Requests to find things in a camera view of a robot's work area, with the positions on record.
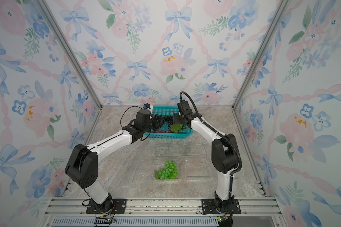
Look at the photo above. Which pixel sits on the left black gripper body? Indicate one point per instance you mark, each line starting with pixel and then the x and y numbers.
pixel 155 124

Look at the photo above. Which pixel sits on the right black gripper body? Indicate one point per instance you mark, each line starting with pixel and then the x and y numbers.
pixel 177 119

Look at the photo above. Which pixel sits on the clear plastic clamshell container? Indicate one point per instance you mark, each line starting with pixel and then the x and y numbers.
pixel 167 152

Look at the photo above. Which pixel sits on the green grape bunch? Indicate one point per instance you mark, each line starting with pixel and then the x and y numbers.
pixel 169 172

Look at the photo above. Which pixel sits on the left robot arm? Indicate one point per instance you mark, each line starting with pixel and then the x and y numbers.
pixel 83 164

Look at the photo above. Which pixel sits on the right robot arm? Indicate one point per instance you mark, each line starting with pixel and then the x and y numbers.
pixel 225 155

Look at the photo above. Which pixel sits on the green grape leaf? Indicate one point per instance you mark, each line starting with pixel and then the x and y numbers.
pixel 176 128

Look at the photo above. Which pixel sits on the dark purple grape bunch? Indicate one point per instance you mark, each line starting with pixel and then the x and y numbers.
pixel 166 119

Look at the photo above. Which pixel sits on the red grape bunch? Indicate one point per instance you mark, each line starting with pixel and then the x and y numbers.
pixel 163 131

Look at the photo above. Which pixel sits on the teal plastic basket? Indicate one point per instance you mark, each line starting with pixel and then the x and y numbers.
pixel 168 110

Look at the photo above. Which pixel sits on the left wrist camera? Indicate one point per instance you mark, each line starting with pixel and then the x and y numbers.
pixel 148 107

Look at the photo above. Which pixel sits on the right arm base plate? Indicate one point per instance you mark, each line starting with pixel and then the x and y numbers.
pixel 215 206

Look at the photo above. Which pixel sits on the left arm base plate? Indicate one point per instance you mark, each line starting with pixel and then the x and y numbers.
pixel 109 206

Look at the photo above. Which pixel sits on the aluminium front rail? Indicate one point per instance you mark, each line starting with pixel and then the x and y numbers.
pixel 163 212

